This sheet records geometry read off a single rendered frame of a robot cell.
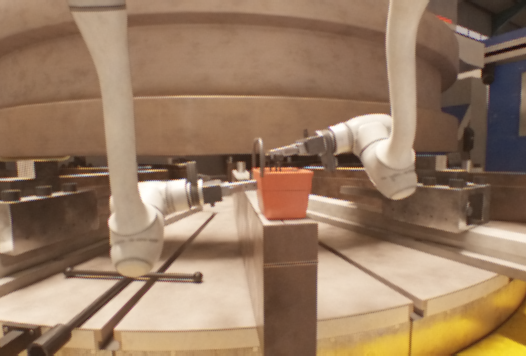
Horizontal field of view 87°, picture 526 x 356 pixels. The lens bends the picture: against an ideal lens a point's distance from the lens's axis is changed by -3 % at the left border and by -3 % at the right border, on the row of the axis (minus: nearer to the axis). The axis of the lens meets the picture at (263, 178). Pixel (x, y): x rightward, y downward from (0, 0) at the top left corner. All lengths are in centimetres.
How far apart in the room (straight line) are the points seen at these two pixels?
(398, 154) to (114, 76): 68
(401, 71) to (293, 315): 64
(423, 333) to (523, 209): 173
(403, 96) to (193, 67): 112
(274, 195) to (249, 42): 106
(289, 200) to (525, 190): 235
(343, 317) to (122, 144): 86
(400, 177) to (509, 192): 210
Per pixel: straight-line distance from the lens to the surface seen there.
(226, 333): 103
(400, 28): 73
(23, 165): 173
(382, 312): 117
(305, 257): 74
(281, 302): 78
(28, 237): 154
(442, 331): 149
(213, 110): 140
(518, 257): 170
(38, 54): 220
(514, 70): 609
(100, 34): 65
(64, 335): 109
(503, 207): 289
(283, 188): 72
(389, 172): 82
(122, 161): 64
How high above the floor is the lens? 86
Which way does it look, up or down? 5 degrees down
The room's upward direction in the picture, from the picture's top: 1 degrees counter-clockwise
